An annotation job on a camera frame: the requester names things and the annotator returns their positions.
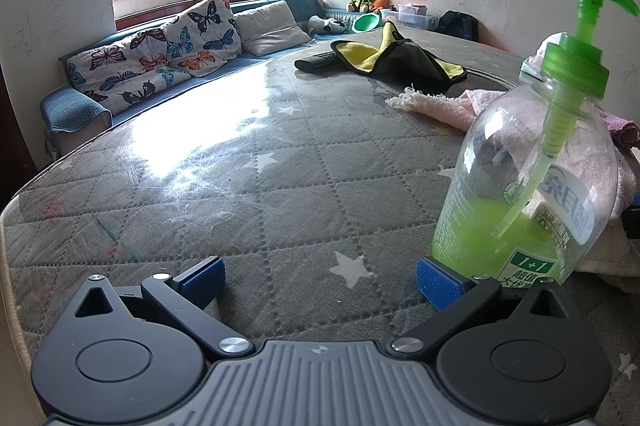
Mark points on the white black plush toy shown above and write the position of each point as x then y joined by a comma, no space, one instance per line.
325,25

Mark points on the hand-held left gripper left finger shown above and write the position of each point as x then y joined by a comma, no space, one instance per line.
202,278

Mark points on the clear plastic storage box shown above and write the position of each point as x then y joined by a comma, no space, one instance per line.
410,17

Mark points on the round black induction hob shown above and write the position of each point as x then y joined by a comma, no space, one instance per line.
485,81

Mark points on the pale pink towel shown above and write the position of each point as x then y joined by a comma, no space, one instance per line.
440,109

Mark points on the clear pump bottle green liquid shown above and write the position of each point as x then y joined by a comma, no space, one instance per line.
500,166

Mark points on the black remote control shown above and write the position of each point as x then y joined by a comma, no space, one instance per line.
315,62

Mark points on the green plastic basin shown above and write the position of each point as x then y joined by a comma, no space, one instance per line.
366,22

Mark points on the white pillow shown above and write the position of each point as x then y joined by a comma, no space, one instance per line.
270,29

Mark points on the yellow grey microfibre cloth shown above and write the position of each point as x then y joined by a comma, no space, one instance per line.
360,54

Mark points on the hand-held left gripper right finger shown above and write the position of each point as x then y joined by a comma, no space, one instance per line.
440,281

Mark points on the butterfly print cushion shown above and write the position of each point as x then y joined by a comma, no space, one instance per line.
165,51

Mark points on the white tissue pack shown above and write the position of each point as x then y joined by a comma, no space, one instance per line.
532,61

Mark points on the blue sofa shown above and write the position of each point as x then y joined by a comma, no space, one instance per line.
70,111

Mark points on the orange plush toy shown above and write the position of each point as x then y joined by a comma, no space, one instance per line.
382,4

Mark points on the black backpack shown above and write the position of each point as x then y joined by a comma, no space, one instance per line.
457,25

